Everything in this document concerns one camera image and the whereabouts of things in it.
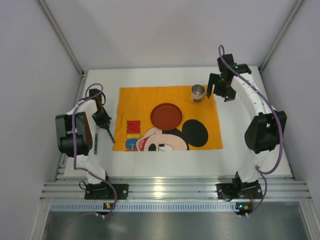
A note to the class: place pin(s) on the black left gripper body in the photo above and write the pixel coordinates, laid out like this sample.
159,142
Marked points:
102,120

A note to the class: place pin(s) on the aluminium frame post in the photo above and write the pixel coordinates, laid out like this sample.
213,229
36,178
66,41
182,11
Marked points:
281,33
61,37

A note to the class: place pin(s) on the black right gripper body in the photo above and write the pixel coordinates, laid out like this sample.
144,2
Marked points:
222,90

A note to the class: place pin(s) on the orange Mickey Mouse placemat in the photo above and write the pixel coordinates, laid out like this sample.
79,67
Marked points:
199,128

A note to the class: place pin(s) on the grey slotted cable duct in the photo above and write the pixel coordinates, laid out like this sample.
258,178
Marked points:
150,207

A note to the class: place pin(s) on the metal fork green handle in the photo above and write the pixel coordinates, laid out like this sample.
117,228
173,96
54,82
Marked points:
96,142

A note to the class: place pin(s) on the small metal cup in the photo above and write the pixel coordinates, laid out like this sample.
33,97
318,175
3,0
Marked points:
197,93

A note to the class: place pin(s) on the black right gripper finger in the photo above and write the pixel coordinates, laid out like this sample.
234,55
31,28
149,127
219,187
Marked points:
213,79
229,97

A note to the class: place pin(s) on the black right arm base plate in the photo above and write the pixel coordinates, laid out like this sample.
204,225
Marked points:
229,191

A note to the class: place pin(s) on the right aluminium frame post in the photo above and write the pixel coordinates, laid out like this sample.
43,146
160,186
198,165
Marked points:
281,33

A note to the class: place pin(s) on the red round plastic plate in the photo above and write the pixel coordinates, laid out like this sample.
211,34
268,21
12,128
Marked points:
166,116

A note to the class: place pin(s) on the left aluminium frame post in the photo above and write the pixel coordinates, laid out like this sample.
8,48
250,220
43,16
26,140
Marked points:
61,37

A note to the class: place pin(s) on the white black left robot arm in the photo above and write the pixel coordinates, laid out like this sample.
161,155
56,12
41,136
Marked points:
76,133

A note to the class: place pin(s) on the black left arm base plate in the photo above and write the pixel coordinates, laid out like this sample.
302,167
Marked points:
103,191

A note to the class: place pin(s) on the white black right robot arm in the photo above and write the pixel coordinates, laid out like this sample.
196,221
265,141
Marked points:
263,134

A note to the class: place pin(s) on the aluminium mounting rail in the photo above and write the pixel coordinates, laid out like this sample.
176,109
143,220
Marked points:
279,189

